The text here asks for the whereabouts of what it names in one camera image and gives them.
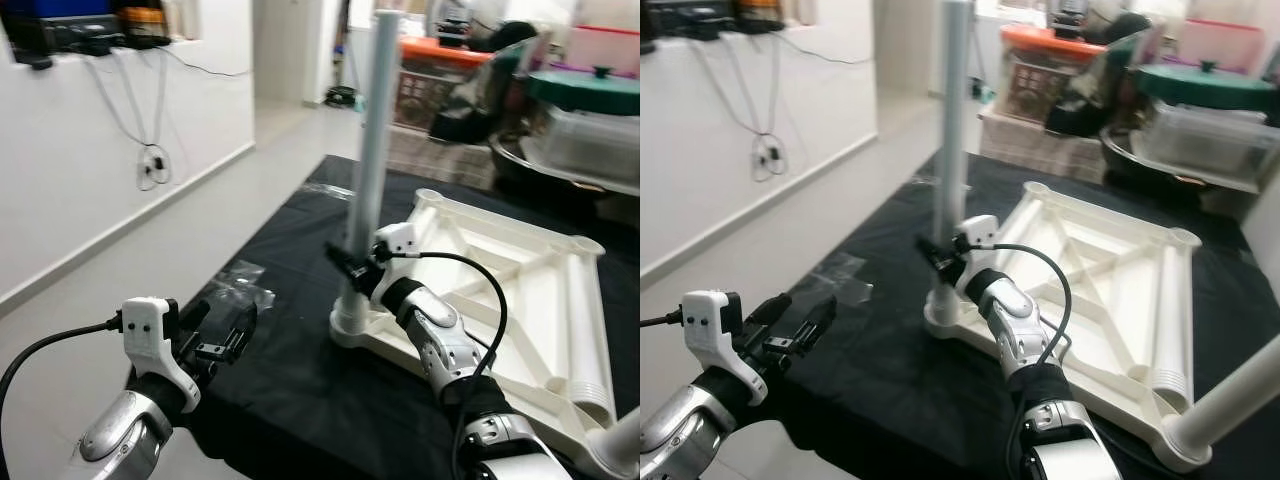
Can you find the patterned cloth covered bench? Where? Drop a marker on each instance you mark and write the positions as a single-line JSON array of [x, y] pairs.
[[1040, 150], [440, 160]]

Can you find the black wifi router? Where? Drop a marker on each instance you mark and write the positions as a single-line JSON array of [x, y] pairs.
[[142, 25], [758, 12]]

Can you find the clear plastic food container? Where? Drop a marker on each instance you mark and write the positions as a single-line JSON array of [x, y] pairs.
[[1210, 140], [595, 145]]

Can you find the crumpled clear tape piece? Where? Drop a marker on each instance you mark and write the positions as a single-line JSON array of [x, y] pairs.
[[325, 190]]

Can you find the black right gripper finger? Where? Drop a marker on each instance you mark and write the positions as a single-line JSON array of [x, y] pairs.
[[930, 250], [342, 258]]

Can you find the black wall power plug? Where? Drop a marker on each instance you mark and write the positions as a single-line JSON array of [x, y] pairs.
[[772, 155], [157, 163]]

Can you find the black tablecloth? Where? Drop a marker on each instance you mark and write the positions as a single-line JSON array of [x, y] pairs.
[[300, 400], [880, 400]]

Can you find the white plastic table top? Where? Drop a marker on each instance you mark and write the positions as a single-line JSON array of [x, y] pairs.
[[1120, 300], [530, 300]]

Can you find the flat clear tape patch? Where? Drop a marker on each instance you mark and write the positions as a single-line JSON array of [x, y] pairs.
[[838, 275], [245, 285]]

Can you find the white plastic table leg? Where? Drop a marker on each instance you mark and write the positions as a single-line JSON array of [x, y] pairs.
[[625, 445], [372, 150], [422, 225], [1015, 235], [1172, 330], [590, 340], [1235, 400], [955, 120]]

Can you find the pink purple container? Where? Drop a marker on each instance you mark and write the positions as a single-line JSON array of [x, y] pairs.
[[1220, 40], [605, 45]]

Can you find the clear bin with orange lid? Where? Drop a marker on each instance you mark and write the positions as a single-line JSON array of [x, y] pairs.
[[440, 55], [1045, 45]]

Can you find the shiny black plastic bag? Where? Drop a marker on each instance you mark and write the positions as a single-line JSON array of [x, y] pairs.
[[1095, 100], [480, 105]]

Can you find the black set-top box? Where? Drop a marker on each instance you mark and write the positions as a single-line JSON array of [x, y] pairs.
[[690, 18], [70, 35]]

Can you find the small black appliance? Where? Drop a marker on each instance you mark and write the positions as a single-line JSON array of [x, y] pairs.
[[1068, 18], [455, 25]]

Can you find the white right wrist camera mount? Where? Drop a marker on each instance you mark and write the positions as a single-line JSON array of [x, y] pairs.
[[978, 235], [395, 245]]

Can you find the green round pot lid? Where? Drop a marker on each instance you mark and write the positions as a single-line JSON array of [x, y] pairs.
[[590, 92], [1205, 85]]

